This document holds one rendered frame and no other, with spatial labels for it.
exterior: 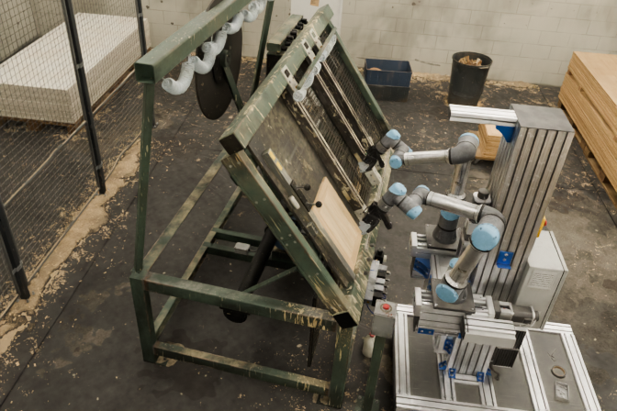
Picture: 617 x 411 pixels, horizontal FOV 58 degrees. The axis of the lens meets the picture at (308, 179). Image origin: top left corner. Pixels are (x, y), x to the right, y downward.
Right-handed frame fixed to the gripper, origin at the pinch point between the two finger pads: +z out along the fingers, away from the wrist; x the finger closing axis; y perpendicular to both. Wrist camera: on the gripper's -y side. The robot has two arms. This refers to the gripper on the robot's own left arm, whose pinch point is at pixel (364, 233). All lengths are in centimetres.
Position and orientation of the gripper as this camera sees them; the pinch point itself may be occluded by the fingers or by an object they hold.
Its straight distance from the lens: 295.0
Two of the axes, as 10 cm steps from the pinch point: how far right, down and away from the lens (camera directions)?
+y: -8.5, -5.0, -1.9
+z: -5.1, 6.8, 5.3
